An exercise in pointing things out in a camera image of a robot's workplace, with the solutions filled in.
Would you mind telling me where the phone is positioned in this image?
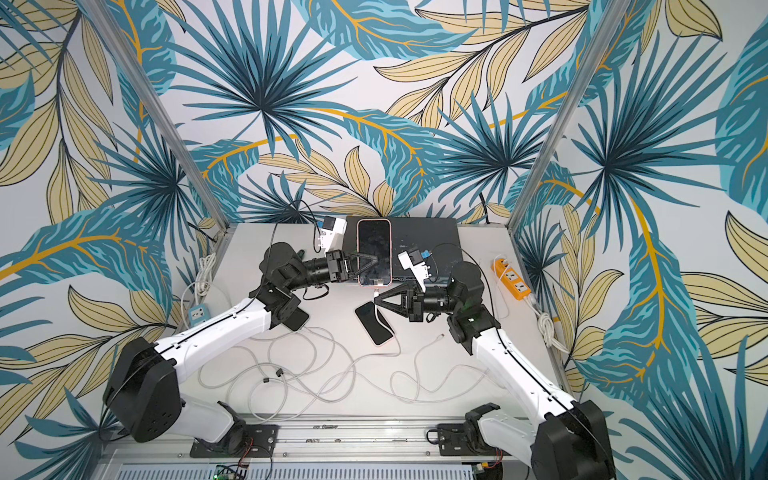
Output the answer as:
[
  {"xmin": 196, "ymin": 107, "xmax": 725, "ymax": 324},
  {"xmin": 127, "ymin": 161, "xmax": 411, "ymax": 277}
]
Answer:
[
  {"xmin": 355, "ymin": 301, "xmax": 394, "ymax": 346},
  {"xmin": 282, "ymin": 308, "xmax": 309, "ymax": 332},
  {"xmin": 357, "ymin": 219, "xmax": 392, "ymax": 287}
]

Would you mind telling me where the white charging cable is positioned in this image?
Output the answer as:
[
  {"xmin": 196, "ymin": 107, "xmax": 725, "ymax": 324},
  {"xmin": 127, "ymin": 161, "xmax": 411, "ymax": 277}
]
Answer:
[{"xmin": 335, "ymin": 290, "xmax": 511, "ymax": 404}]

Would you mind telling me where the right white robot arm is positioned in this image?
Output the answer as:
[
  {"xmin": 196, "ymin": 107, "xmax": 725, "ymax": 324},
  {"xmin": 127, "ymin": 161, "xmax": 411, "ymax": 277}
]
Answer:
[{"xmin": 374, "ymin": 261, "xmax": 618, "ymax": 479}]

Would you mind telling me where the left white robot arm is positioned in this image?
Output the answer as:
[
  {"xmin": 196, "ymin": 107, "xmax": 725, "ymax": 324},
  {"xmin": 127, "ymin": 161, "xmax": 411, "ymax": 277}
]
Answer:
[{"xmin": 103, "ymin": 242, "xmax": 379, "ymax": 455}]

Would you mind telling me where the phone in grey clear case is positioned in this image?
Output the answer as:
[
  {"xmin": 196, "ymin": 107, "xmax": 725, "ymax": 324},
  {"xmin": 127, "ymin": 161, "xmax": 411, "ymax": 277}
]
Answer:
[{"xmin": 282, "ymin": 308, "xmax": 309, "ymax": 332}]

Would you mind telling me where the orange power strip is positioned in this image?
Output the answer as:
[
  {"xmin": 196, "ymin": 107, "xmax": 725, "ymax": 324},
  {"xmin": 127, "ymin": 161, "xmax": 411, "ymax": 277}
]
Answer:
[{"xmin": 492, "ymin": 258, "xmax": 531, "ymax": 301}]

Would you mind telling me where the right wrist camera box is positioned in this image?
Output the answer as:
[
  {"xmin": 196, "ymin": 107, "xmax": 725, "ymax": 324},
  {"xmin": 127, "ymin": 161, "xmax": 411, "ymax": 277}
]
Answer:
[{"xmin": 397, "ymin": 249, "xmax": 431, "ymax": 289}]

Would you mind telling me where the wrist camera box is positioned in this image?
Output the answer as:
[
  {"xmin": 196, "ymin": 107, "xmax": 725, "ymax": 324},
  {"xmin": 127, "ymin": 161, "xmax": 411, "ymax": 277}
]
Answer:
[
  {"xmin": 397, "ymin": 249, "xmax": 431, "ymax": 289},
  {"xmin": 314, "ymin": 216, "xmax": 347, "ymax": 252}
]

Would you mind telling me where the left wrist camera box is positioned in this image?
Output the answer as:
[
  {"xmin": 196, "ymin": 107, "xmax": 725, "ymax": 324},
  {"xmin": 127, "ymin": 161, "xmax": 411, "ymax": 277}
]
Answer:
[{"xmin": 314, "ymin": 216, "xmax": 347, "ymax": 252}]

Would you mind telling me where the dark grey network switch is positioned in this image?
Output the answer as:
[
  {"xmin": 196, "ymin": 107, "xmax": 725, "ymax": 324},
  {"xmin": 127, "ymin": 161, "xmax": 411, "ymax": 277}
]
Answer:
[{"xmin": 341, "ymin": 215, "xmax": 466, "ymax": 286}]

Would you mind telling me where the coiled white cord right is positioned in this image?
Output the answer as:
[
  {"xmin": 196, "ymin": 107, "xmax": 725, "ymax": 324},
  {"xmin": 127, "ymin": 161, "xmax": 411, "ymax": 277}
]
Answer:
[{"xmin": 527, "ymin": 296, "xmax": 571, "ymax": 355}]

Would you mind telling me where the coiled white power cord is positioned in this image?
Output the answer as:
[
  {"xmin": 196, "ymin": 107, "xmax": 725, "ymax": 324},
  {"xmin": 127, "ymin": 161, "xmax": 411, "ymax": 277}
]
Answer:
[{"xmin": 179, "ymin": 251, "xmax": 218, "ymax": 313}]

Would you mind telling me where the aluminium front rail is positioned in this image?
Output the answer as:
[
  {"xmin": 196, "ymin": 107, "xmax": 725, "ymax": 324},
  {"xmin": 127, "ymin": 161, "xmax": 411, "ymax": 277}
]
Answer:
[{"xmin": 89, "ymin": 416, "xmax": 613, "ymax": 480}]

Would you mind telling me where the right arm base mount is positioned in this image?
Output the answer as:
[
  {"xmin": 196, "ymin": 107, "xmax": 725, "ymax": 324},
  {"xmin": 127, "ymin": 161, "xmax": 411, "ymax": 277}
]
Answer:
[{"xmin": 425, "ymin": 422, "xmax": 525, "ymax": 457}]

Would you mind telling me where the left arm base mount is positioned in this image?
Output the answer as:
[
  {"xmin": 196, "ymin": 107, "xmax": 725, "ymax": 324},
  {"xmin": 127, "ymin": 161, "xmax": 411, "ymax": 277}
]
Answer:
[{"xmin": 190, "ymin": 424, "xmax": 279, "ymax": 459}]

